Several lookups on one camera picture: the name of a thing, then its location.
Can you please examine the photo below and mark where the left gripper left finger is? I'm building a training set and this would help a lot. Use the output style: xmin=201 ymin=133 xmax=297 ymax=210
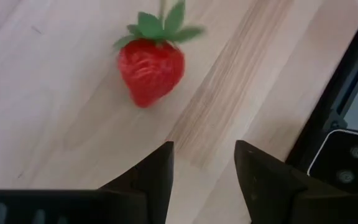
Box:
xmin=0 ymin=141 xmax=175 ymax=224

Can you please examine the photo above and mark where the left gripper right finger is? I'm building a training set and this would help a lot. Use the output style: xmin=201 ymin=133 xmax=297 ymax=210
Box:
xmin=234 ymin=139 xmax=358 ymax=224

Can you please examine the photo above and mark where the red toy strawberry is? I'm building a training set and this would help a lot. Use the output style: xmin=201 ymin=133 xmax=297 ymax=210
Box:
xmin=113 ymin=0 xmax=205 ymax=109

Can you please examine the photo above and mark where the table-level camera box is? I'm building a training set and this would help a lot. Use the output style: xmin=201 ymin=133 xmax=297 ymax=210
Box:
xmin=306 ymin=129 xmax=358 ymax=194

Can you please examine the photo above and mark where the black aluminium table frame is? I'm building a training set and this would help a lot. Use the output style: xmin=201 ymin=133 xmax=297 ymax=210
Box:
xmin=285 ymin=0 xmax=358 ymax=174

